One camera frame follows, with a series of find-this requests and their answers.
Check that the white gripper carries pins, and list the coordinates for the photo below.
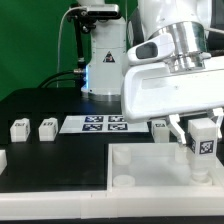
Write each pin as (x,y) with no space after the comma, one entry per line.
(151,91)

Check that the white square tabletop tray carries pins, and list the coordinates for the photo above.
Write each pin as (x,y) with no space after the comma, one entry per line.
(154,170)

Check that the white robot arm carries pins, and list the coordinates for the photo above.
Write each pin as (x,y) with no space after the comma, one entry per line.
(168,31)

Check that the white sheet with markers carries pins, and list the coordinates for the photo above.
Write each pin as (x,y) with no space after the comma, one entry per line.
(100,124)

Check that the white left fence block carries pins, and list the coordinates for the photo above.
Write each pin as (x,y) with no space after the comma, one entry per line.
(3,161)

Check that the white front fence rail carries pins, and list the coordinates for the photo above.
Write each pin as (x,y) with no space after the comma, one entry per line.
(150,202)

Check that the black camera on mount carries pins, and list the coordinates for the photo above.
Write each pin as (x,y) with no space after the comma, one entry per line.
(87,16)

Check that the black camera stand pole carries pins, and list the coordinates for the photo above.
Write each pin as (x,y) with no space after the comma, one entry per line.
(81,60)

